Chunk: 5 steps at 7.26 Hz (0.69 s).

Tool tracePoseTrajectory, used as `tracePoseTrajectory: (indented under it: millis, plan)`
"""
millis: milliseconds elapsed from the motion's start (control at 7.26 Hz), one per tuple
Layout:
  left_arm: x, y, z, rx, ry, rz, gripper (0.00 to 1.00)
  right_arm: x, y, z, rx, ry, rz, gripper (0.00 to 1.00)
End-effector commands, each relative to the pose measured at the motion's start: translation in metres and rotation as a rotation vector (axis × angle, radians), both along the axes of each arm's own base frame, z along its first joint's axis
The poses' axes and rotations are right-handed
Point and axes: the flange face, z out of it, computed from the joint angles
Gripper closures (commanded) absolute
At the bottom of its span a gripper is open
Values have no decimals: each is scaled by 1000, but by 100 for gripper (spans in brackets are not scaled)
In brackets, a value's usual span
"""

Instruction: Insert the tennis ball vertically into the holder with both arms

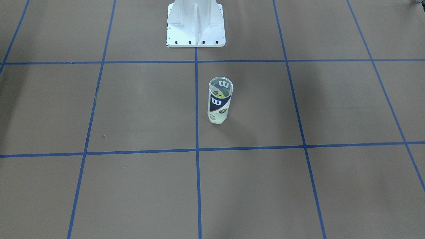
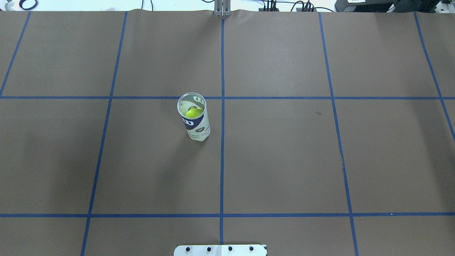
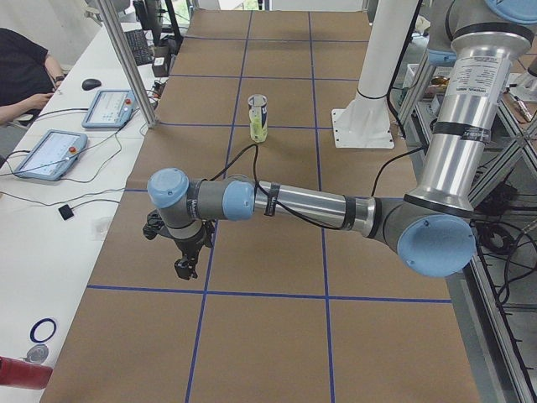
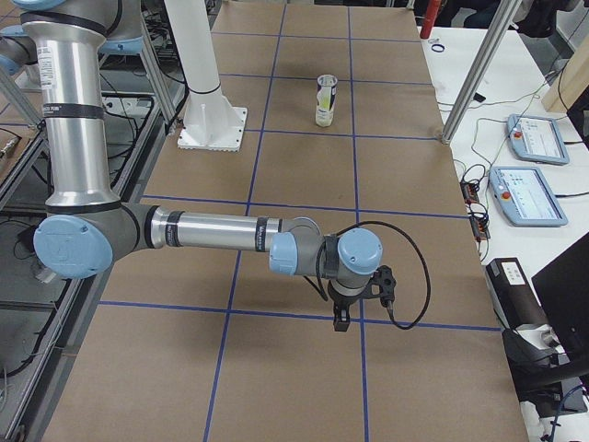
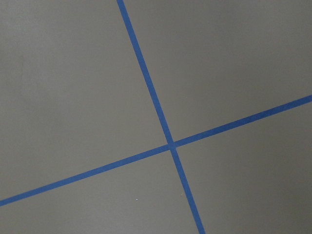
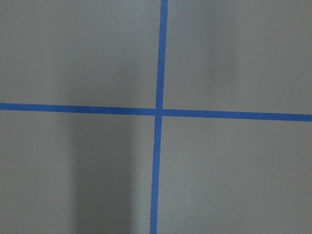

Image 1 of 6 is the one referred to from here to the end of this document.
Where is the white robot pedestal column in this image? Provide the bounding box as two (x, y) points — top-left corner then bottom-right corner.
(166, 0), (226, 47)

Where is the brown paper table cover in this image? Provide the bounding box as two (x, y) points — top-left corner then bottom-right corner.
(1, 0), (424, 239)

